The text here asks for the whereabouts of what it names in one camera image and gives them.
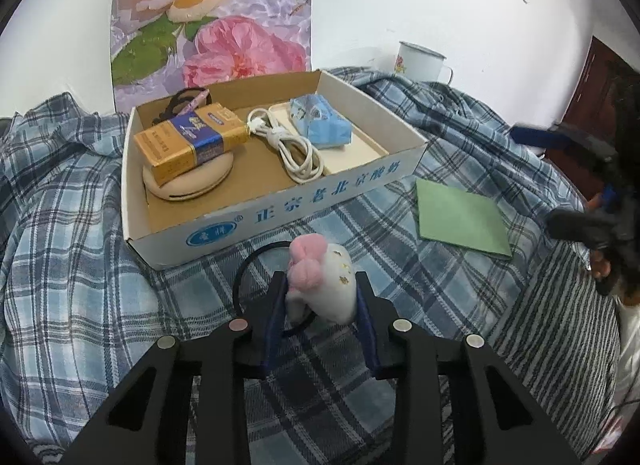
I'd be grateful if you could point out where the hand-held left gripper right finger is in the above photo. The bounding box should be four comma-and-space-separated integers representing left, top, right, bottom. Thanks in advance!
352, 271, 583, 465

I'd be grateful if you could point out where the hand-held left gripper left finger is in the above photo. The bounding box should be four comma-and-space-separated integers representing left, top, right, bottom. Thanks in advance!
60, 271, 293, 465

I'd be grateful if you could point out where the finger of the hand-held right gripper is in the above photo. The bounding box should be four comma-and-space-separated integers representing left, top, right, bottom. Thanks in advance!
546, 208, 624, 251
509, 124, 622, 172

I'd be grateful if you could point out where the pink white plush hair tie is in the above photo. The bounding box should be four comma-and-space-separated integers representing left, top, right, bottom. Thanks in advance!
232, 236, 360, 336

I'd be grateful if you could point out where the cardboard box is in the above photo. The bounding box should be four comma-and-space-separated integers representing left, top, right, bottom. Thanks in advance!
121, 69, 428, 271

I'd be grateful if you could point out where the person's right hand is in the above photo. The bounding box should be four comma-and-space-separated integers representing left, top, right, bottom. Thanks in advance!
587, 192, 640, 308

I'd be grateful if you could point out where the brown wooden door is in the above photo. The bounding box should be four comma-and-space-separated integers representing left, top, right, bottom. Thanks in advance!
555, 35, 640, 196

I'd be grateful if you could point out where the green square paper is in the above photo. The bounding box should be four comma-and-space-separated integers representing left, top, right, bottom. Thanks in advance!
415, 178, 513, 260

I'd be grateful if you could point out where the grey striped cloth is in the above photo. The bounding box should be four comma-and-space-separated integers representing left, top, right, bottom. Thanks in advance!
492, 240, 623, 465

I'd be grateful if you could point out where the white enamel mug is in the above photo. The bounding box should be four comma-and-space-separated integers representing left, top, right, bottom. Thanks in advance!
392, 41, 455, 86

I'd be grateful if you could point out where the round beige plastic disc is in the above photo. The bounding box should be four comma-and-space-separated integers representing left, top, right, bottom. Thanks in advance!
142, 148, 235, 202

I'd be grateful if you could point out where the blue face mask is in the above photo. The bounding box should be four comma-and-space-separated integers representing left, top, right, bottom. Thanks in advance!
289, 94, 353, 148

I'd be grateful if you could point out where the yellow blue carton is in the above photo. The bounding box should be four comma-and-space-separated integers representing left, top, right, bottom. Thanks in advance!
132, 102, 251, 187

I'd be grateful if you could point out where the blue plaid shirt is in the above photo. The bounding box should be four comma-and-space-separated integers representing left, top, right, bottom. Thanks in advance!
0, 65, 601, 465

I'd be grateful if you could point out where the purple patterned stick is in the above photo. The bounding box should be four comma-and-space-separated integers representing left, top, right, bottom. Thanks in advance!
172, 89, 211, 117

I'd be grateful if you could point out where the floral poster board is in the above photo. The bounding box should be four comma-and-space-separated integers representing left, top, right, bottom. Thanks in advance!
109, 0, 315, 111

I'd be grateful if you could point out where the white coiled cable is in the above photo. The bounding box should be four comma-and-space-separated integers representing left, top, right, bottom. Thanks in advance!
246, 108, 325, 184

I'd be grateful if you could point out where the black hair tie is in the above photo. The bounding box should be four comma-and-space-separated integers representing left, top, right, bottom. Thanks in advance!
150, 88, 201, 126

